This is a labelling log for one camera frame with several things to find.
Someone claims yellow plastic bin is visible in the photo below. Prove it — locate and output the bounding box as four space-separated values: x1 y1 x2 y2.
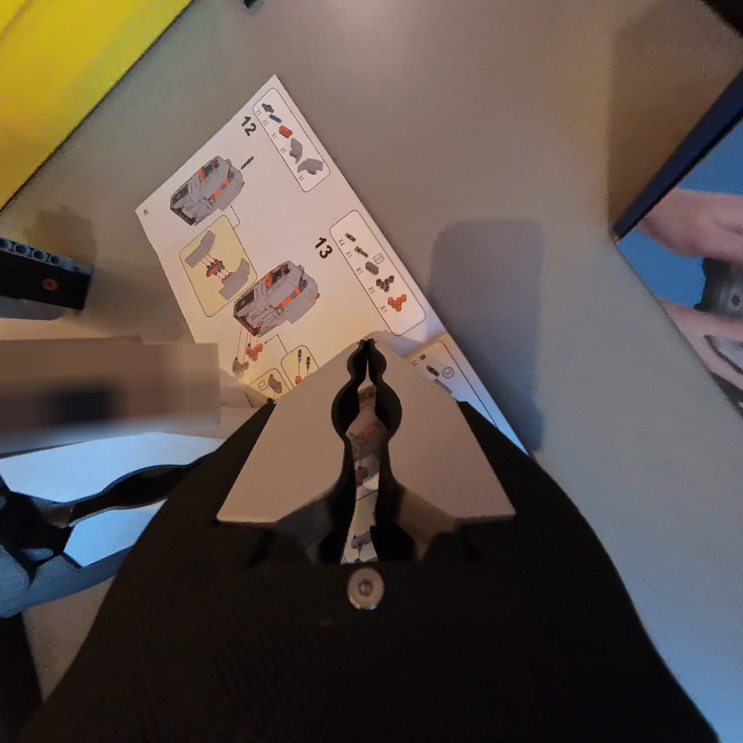
0 0 193 211

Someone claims partly built toy robot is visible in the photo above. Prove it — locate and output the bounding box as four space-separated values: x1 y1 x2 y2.
0 235 95 321

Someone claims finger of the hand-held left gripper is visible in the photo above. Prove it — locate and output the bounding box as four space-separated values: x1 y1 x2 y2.
0 434 228 527
0 484 135 618

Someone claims grey desk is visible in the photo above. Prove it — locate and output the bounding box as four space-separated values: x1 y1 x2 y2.
0 0 743 743

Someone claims blue toy robot box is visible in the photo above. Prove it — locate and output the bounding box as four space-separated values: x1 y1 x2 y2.
611 75 743 419

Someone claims white instruction booklet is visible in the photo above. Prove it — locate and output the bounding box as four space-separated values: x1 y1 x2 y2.
135 74 530 565

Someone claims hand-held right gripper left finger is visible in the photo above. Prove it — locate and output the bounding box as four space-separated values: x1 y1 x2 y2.
216 338 370 564

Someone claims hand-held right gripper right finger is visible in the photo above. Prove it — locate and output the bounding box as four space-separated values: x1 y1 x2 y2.
370 339 517 564

